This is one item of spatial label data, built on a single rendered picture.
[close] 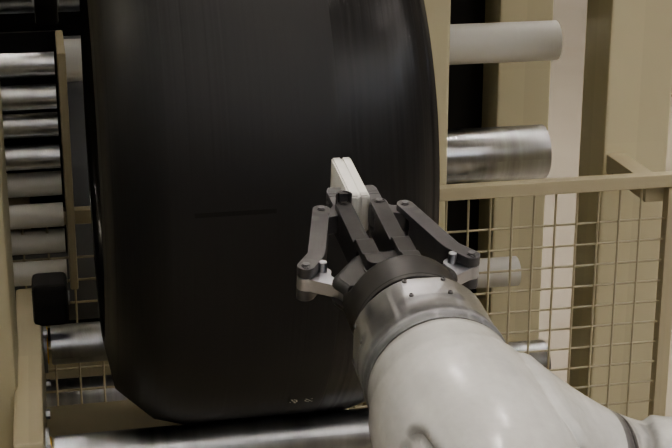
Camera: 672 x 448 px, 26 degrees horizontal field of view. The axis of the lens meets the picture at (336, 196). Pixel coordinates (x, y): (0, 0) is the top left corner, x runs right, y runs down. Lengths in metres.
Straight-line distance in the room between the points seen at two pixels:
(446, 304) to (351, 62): 0.39
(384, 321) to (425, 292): 0.03
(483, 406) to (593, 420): 0.08
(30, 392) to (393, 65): 0.49
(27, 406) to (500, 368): 0.71
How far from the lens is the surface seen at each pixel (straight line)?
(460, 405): 0.77
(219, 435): 1.41
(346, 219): 1.03
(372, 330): 0.87
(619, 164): 2.08
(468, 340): 0.82
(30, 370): 1.50
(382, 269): 0.92
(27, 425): 1.38
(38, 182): 1.80
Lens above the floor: 1.55
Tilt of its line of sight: 17 degrees down
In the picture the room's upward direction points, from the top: straight up
